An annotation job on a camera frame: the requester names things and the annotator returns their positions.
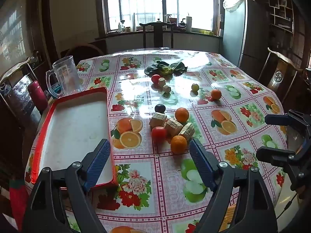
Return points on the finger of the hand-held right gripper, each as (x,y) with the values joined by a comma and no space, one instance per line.
(277,119)
(274,155)

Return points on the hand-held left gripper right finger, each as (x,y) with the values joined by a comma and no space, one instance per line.
(201,167)

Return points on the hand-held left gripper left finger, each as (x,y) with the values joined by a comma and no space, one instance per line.
(99,165)

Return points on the orange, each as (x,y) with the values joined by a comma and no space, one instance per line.
(181,114)
(178,144)
(216,94)

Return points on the tan sugarcane chunk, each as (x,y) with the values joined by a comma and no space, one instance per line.
(187,131)
(156,119)
(173,126)

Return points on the red tray white inside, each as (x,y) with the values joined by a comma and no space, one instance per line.
(73,126)

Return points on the large red tomato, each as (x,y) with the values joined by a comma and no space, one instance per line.
(159,133)

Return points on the green round fruit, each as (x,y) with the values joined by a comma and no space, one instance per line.
(195,87)

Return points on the fruit printed tablecloth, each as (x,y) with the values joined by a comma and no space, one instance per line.
(158,165)

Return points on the wooden chair round emblem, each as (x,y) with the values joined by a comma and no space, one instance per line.
(278,75)

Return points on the dark plum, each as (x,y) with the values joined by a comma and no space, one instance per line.
(159,108)

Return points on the small pale sugarcane chunk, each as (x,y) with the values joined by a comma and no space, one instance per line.
(162,80)
(166,88)

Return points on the red plastic bag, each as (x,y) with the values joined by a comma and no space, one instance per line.
(18,199)

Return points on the red thermos bottle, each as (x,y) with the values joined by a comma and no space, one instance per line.
(37,94)

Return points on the grey refrigerator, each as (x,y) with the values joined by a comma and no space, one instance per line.
(233,36)

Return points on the clear plastic pitcher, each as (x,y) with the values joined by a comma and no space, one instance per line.
(65,75)

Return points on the small red tomato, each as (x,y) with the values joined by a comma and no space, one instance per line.
(155,79)

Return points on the leafy green vegetable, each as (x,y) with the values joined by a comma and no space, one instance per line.
(155,68)

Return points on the round wooden chair back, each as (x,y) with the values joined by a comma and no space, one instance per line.
(82,51)

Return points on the white plastic bag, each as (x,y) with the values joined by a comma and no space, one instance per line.
(230,3)

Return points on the white paper roll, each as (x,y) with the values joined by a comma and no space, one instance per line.
(188,24)

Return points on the dark kettle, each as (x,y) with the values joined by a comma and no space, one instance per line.
(182,24)

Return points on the dark wooden chair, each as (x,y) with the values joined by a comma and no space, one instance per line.
(158,32)

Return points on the white cone bottle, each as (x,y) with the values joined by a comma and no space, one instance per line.
(134,24)

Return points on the spray bottle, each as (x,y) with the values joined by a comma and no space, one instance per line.
(168,19)

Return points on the window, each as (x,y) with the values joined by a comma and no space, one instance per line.
(145,0)

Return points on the wooden wall shelf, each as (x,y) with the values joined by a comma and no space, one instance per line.
(279,17)

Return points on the wooden chair curved rail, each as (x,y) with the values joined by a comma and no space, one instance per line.
(17,66)

